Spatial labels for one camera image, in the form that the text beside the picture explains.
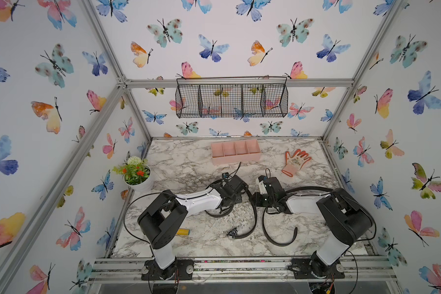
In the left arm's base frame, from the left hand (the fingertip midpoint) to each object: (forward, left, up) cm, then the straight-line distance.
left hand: (240, 196), depth 91 cm
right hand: (0, -5, -2) cm, 6 cm away
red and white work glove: (+22, -33, -3) cm, 40 cm away
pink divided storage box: (+35, 0, -6) cm, 35 cm away
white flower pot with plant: (+7, +48, +12) cm, 50 cm away
